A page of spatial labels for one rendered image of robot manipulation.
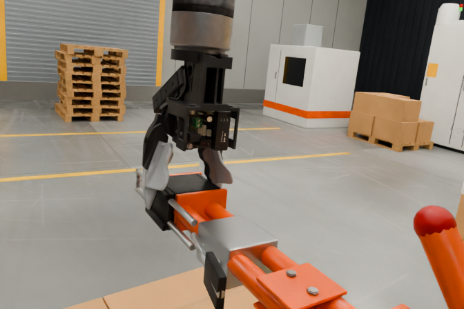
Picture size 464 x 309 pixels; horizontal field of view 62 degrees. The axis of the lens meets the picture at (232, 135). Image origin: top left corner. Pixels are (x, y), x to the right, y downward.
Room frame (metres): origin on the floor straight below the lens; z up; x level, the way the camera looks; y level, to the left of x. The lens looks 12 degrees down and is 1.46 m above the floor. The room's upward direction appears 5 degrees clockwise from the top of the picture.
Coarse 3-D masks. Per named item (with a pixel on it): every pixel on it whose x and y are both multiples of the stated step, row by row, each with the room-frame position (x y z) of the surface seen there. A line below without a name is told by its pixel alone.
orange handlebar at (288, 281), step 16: (208, 208) 0.47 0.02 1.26; (224, 208) 0.46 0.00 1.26; (240, 256) 0.34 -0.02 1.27; (272, 256) 0.35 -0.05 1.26; (240, 272) 0.32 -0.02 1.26; (256, 272) 0.32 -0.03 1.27; (272, 272) 0.31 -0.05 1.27; (288, 272) 0.31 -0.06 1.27; (304, 272) 0.32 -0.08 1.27; (320, 272) 0.32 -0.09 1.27; (256, 288) 0.30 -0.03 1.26; (272, 288) 0.29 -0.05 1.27; (288, 288) 0.29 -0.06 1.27; (304, 288) 0.29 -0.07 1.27; (320, 288) 0.29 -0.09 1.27; (336, 288) 0.30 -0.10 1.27; (256, 304) 0.30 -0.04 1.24; (272, 304) 0.28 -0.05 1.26; (288, 304) 0.27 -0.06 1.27; (304, 304) 0.27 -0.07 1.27; (320, 304) 0.29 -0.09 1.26; (336, 304) 0.28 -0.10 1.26
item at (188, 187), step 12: (168, 180) 0.50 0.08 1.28; (180, 180) 0.51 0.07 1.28; (192, 180) 0.51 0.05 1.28; (204, 180) 0.52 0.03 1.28; (180, 192) 0.46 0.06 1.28; (192, 192) 0.47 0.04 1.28; (204, 192) 0.47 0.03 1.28; (216, 192) 0.48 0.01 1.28; (180, 204) 0.45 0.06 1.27; (192, 204) 0.46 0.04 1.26; (204, 204) 0.47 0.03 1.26; (204, 216) 0.47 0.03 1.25; (180, 228) 0.45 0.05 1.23
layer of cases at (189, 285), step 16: (192, 272) 1.44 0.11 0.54; (144, 288) 1.30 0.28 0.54; (160, 288) 1.31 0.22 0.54; (176, 288) 1.32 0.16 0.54; (192, 288) 1.33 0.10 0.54; (240, 288) 1.36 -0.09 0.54; (80, 304) 1.18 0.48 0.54; (96, 304) 1.19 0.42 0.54; (112, 304) 1.20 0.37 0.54; (128, 304) 1.20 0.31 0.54; (144, 304) 1.21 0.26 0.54; (160, 304) 1.22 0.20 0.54; (176, 304) 1.23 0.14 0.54; (192, 304) 1.24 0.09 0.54; (208, 304) 1.24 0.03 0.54; (224, 304) 1.25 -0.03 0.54; (240, 304) 1.26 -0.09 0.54
